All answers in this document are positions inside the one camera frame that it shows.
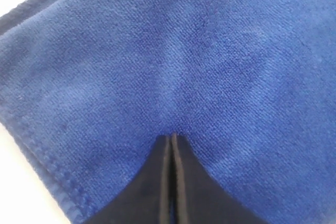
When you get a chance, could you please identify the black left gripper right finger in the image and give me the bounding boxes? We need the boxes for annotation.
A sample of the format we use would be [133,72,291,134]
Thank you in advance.
[172,134,260,223]

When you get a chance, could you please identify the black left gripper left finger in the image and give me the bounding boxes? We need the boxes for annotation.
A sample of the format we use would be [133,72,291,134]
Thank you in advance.
[90,135,171,224]

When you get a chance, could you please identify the blue towel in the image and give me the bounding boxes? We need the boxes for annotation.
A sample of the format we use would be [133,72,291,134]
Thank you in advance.
[1,0,335,223]

